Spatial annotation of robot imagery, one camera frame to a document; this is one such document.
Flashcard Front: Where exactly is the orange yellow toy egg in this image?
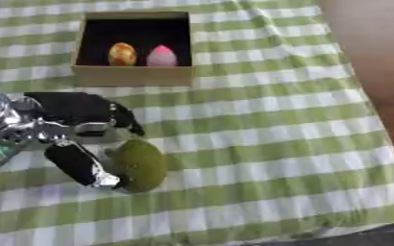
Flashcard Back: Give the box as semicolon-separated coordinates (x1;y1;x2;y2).
106;41;138;67

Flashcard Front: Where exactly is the pink toy egg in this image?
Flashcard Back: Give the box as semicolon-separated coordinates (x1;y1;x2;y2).
144;44;181;67

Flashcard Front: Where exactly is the green oval toy fruit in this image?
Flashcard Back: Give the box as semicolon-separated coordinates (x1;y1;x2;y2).
110;137;169;194

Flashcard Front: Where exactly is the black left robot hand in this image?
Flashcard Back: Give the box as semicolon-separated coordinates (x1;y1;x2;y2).
22;91;147;189

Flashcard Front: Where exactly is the tan cardboard box black inside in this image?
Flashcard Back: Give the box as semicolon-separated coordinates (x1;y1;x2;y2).
69;11;196;87

